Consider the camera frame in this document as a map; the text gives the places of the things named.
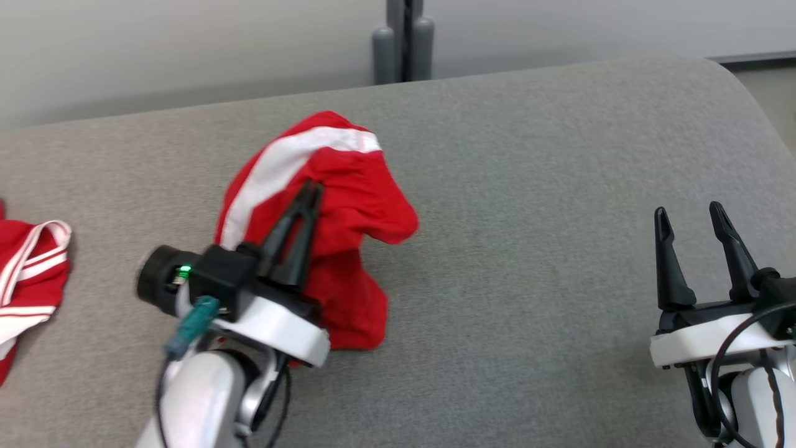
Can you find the red white basketball jersey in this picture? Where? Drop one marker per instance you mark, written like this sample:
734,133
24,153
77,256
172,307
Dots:
34,280

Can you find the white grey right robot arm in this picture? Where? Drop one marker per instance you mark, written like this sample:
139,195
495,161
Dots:
755,404

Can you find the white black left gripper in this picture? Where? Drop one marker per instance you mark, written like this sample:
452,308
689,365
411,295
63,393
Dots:
280,326

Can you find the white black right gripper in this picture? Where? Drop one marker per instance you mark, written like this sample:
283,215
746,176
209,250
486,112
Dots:
696,339

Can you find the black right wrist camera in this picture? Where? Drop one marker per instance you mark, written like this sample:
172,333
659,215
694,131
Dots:
780,298

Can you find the grey partition post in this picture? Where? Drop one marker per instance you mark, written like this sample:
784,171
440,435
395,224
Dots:
423,43

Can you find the red shorts with white stripe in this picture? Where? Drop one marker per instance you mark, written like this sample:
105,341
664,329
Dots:
354,205

